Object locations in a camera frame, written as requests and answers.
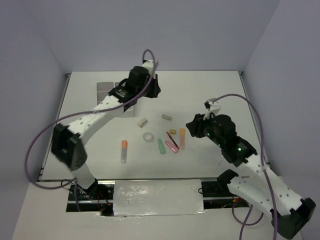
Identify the silver foil covered panel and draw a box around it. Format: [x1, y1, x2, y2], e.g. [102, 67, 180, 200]
[113, 179, 205, 217]

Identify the aluminium table rail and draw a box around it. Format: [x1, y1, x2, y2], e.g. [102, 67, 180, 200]
[37, 73, 71, 182]
[238, 71, 270, 166]

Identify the small yellow eraser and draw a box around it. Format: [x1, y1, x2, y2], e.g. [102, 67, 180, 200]
[169, 129, 177, 135]

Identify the green highlighter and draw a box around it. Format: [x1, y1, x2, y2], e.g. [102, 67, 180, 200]
[157, 138, 166, 155]

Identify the beige eraser block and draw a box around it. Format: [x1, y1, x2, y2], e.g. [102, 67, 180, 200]
[161, 114, 172, 121]

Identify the red pen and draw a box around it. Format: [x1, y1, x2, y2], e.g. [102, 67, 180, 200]
[166, 131, 180, 149]

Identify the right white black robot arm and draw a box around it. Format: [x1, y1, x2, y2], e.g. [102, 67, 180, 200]
[186, 114, 316, 240]

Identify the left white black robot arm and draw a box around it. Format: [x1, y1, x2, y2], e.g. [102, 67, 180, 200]
[51, 60, 161, 200]

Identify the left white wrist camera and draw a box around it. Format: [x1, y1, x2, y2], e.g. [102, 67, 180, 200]
[141, 60, 159, 75]

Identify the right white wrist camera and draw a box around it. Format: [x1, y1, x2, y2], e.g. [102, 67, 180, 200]
[203, 98, 221, 120]

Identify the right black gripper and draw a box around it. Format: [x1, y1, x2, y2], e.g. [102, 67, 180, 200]
[185, 110, 224, 147]

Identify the clear tape roll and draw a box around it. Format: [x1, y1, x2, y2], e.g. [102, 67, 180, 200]
[142, 132, 154, 143]

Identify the orange pink highlighter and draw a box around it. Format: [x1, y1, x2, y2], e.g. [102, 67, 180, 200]
[179, 128, 186, 150]

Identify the left aluminium table rail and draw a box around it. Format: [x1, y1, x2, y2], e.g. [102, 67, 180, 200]
[37, 73, 71, 182]

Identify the right aluminium table rail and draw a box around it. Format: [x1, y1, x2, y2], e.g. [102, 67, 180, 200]
[238, 71, 270, 166]

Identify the orange capped glue stick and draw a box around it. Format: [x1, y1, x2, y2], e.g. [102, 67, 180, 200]
[120, 140, 128, 164]

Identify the right white compartment container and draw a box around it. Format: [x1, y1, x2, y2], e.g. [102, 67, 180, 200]
[114, 81, 135, 118]

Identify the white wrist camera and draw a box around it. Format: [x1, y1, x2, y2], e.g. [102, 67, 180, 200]
[203, 98, 221, 120]
[141, 60, 159, 75]

